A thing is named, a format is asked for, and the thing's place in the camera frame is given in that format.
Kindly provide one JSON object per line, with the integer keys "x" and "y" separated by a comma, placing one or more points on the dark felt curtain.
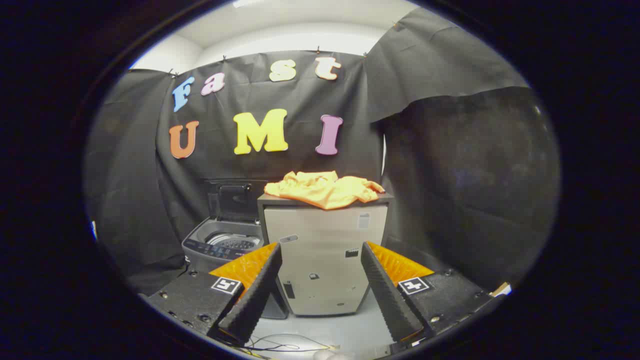
{"x": 470, "y": 190}

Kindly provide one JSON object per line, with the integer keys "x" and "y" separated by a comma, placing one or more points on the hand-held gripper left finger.
{"x": 255, "y": 295}

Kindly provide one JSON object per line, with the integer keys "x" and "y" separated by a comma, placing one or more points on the grey washing machine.
{"x": 200, "y": 247}

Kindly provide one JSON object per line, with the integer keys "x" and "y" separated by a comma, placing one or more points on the black backdrop cloth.
{"x": 280, "y": 105}

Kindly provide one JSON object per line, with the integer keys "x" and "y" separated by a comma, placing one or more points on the orange garment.
{"x": 325, "y": 190}

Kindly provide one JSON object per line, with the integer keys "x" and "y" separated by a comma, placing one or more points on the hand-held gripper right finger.
{"x": 387, "y": 295}

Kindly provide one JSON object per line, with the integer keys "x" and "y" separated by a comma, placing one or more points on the dark washing machine lid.
{"x": 235, "y": 200}

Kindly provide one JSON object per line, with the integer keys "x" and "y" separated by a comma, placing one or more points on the beige cabinet with dark top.
{"x": 320, "y": 235}

